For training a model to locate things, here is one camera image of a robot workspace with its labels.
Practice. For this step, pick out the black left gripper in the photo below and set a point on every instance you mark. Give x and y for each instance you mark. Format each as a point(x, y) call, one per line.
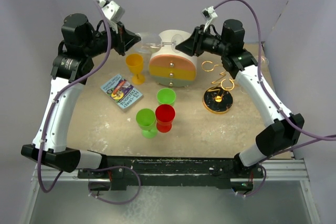
point(124, 39)

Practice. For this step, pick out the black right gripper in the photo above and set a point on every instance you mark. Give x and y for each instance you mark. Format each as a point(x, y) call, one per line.
point(193, 44)

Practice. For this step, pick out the clear round wine glass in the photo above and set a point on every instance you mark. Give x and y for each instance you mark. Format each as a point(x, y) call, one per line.
point(151, 43)

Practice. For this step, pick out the gold wine glass rack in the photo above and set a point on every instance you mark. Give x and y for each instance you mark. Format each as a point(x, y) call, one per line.
point(218, 99)

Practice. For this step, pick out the clear ribbed flute glass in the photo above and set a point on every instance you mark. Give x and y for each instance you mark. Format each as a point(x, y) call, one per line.
point(264, 62)

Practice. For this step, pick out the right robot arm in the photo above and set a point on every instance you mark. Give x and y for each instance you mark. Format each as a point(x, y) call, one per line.
point(282, 126)

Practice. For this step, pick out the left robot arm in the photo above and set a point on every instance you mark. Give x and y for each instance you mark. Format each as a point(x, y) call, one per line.
point(81, 42)

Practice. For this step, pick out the yellow plastic goblet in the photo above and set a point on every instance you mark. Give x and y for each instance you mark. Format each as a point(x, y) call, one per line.
point(135, 65)

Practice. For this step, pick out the white round drawer cabinet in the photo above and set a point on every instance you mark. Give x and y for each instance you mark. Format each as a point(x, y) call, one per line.
point(170, 67)

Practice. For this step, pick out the blue treehouse paperback book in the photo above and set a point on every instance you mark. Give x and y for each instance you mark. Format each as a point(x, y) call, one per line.
point(123, 93)

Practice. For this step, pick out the green goblet near cabinet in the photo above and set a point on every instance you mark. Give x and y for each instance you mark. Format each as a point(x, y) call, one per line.
point(166, 96)

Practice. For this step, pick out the red plastic goblet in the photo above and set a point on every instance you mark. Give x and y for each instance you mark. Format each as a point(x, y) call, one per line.
point(165, 115)

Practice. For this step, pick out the green goblet front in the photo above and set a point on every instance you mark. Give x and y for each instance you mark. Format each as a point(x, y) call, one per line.
point(146, 120)

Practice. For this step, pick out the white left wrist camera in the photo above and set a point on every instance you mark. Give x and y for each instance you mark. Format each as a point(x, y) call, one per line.
point(112, 12)

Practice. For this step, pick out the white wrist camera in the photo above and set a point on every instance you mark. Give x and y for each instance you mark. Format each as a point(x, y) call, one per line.
point(210, 15)
point(112, 12)

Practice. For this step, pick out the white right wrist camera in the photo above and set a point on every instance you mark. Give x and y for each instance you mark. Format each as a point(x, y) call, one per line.
point(210, 15)

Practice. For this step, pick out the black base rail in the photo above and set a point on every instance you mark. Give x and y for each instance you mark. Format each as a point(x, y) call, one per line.
point(221, 173)

